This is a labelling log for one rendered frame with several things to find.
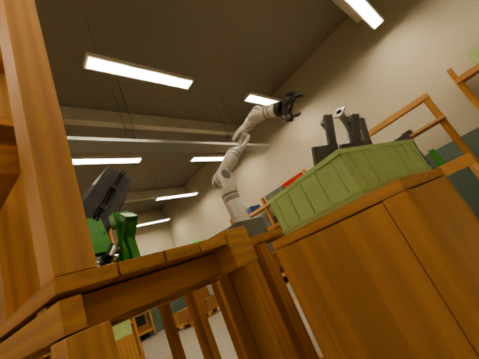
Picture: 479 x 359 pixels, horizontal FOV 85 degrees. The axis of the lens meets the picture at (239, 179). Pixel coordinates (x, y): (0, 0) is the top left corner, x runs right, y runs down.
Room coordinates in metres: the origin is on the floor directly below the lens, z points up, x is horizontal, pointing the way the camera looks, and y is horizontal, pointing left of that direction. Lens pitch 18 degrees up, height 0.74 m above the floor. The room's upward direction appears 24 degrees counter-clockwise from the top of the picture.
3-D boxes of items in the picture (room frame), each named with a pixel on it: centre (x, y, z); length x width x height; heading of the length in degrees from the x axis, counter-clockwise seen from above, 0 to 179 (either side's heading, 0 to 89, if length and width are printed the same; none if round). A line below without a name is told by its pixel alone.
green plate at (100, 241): (1.23, 0.78, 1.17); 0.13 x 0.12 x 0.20; 58
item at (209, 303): (7.66, 2.49, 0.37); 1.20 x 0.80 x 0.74; 146
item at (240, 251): (1.46, 0.73, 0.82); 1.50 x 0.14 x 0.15; 58
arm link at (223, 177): (1.39, 0.08, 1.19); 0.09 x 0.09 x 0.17; 44
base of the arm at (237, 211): (1.39, 0.08, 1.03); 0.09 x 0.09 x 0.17; 57
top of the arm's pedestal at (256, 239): (1.39, 0.08, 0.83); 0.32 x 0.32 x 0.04; 55
